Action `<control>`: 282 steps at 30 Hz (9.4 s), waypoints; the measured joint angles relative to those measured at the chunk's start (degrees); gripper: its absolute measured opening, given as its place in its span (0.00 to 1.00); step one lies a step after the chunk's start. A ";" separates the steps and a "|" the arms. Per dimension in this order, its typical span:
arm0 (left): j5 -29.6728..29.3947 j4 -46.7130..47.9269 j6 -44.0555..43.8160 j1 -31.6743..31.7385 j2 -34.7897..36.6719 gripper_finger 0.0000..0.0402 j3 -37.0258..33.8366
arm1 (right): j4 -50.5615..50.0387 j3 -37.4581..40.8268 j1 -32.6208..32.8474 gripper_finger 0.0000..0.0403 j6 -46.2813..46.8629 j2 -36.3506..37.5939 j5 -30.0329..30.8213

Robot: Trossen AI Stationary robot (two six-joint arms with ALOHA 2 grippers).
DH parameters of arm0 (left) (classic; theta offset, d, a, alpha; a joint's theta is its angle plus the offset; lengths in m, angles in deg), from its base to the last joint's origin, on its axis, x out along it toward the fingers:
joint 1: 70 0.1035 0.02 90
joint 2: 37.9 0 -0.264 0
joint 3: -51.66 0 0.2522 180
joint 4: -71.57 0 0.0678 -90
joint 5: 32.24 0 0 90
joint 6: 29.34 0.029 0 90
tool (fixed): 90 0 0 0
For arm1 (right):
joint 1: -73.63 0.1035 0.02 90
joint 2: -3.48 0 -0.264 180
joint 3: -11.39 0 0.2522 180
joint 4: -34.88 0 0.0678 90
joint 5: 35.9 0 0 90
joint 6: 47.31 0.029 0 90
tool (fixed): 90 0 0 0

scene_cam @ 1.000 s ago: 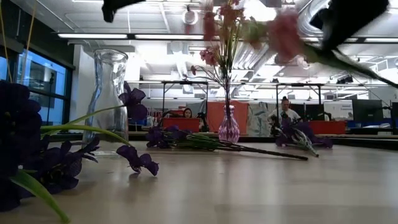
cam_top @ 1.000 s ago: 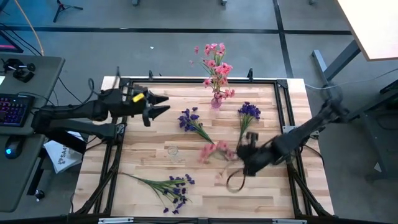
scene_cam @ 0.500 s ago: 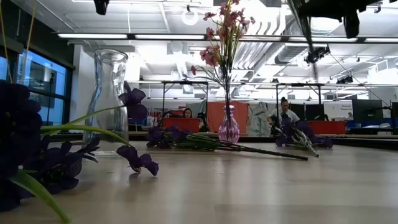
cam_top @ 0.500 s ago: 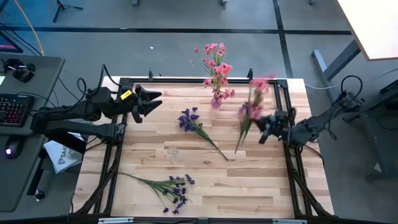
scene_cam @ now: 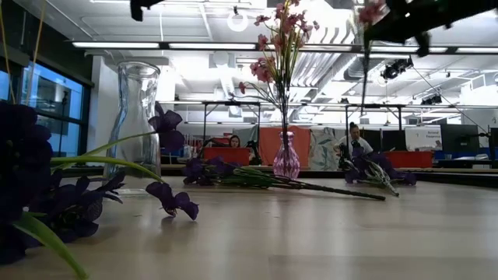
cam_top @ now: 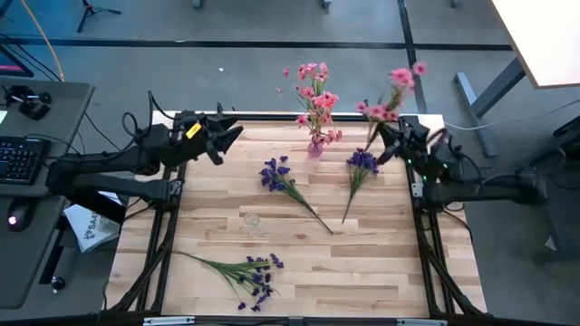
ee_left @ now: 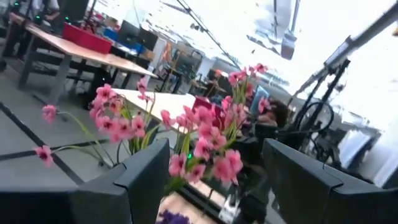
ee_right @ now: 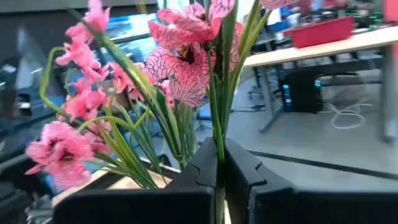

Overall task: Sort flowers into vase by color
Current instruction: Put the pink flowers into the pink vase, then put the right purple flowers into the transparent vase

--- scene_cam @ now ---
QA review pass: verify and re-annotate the clear glass vase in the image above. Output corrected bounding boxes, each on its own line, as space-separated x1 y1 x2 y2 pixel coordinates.
103 60 163 196

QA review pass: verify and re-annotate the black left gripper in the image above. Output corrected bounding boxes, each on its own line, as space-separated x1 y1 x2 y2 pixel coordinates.
129 0 165 23

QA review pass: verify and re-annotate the orange cloth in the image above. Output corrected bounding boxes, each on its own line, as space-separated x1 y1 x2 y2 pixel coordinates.
258 126 312 169

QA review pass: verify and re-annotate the pink glass vase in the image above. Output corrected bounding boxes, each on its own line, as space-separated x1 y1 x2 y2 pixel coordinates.
272 131 302 181

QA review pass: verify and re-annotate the black ceiling spotlight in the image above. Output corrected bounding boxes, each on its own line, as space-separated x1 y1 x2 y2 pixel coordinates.
420 93 444 107
380 57 415 81

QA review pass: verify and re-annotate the purple artificial flower stem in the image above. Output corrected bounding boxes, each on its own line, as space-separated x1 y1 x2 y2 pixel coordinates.
0 101 200 280
181 155 387 202
343 145 418 198

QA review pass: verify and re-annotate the white sign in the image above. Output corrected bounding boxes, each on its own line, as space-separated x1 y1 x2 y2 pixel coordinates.
404 124 444 152

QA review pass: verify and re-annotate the black table frame rail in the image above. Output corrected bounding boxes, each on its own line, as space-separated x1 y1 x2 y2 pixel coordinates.
50 164 498 189

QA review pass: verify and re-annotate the white round ceiling ring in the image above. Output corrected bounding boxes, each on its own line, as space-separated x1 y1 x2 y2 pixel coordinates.
226 10 250 33

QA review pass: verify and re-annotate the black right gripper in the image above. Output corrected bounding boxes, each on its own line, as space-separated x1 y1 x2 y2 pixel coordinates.
363 0 498 58

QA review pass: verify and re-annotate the white leaf-patterned cloth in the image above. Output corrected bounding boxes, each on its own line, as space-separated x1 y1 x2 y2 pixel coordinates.
309 128 344 173

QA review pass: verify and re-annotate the black background table frame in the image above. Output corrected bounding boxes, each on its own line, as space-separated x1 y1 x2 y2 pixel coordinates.
202 100 262 156
343 103 404 131

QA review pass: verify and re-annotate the red plastic bin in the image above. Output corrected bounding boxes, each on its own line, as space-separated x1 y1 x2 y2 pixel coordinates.
383 150 434 170
202 146 251 166

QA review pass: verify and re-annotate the pink artificial flower stem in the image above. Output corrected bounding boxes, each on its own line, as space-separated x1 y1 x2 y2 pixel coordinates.
237 0 321 156
357 0 391 118

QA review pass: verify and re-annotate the black monitor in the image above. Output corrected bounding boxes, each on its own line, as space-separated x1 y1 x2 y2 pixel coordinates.
440 124 481 154

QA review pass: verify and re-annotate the long ceiling light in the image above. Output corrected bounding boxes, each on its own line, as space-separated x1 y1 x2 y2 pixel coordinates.
369 45 449 54
71 41 161 50
167 42 257 51
455 47 498 54

